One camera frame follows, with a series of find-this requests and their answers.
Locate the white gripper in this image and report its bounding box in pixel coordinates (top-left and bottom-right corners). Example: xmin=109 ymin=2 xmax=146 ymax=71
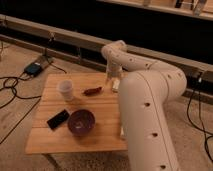
xmin=106 ymin=64 xmax=122 ymax=84

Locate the white sponge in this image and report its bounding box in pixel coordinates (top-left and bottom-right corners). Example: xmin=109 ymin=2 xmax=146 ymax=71
xmin=112 ymin=80 xmax=120 ymax=92

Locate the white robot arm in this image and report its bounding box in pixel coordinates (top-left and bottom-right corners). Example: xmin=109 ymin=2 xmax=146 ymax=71
xmin=101 ymin=40 xmax=187 ymax=171

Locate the wooden table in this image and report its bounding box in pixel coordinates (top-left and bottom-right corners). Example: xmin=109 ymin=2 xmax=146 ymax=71
xmin=25 ymin=73 xmax=127 ymax=154

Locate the purple bowl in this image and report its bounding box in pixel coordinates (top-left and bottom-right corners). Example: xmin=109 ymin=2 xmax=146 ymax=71
xmin=67 ymin=109 xmax=95 ymax=136

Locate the black rectangular phone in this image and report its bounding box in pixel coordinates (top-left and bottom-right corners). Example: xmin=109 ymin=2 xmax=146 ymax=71
xmin=47 ymin=110 xmax=69 ymax=130

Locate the blue power adapter box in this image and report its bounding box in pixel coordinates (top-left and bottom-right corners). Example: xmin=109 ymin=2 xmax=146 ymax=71
xmin=24 ymin=63 xmax=42 ymax=76

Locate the black cable right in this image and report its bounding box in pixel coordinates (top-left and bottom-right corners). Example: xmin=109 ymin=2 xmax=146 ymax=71
xmin=186 ymin=75 xmax=213 ymax=164

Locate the black floor cable left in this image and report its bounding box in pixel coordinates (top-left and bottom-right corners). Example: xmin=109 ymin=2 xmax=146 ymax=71
xmin=0 ymin=75 xmax=42 ymax=145

